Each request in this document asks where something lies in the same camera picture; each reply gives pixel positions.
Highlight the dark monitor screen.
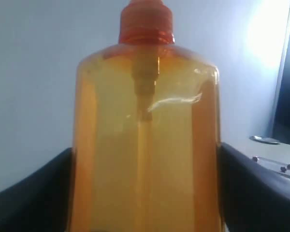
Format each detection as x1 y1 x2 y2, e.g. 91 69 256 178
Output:
270 0 290 147

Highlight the round metal disc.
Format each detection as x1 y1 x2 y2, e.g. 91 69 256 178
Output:
249 135 280 145

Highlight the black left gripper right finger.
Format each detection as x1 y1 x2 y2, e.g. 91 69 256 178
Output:
218 143 290 232

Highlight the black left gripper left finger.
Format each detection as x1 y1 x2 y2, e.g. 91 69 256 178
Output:
0 148 72 232

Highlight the clear acrylic plate with screws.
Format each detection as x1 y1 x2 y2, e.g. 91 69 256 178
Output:
251 156 290 179

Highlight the orange pump soap bottle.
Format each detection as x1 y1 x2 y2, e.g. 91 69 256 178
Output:
67 0 224 232

